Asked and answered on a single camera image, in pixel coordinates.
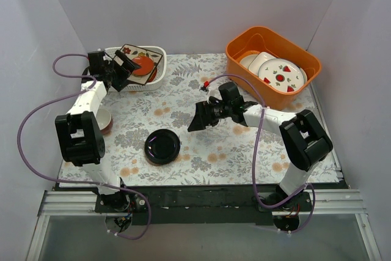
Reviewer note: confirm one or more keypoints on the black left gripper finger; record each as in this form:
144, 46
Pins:
123, 64
119, 82

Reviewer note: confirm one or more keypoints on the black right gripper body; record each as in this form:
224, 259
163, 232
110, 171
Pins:
205, 116

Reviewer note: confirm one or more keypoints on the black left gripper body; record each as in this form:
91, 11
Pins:
116, 75

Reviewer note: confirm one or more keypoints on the cream square flower plate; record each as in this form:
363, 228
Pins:
133, 51

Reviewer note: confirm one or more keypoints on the red round saucer plate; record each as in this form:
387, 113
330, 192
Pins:
146, 66

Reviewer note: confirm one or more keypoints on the red plate with teal flower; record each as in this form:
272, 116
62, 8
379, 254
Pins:
153, 75

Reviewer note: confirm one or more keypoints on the black bowl with red interior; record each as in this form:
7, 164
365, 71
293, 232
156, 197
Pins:
162, 147

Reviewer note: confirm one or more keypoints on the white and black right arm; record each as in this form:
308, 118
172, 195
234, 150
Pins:
305, 140

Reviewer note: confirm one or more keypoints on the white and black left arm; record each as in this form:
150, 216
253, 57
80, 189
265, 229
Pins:
80, 138

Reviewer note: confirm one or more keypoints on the white round plate in bin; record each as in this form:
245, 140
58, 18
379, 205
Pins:
246, 61

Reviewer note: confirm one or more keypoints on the orange plastic bin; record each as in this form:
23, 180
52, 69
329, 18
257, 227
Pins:
261, 39

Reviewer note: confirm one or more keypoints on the white perforated plastic basket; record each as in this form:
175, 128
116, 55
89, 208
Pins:
158, 81

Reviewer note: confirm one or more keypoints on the red cup with white interior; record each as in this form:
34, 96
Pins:
104, 120

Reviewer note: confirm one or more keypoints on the white square dish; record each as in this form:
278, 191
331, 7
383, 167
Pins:
258, 61

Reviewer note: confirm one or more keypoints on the white plate with strawberries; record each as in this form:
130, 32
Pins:
282, 75

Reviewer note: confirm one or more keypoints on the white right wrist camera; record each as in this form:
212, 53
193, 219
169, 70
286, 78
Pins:
207, 90

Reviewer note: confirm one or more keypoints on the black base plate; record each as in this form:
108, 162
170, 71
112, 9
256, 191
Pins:
205, 205

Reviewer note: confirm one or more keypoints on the aluminium frame rail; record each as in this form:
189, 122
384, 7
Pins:
82, 203

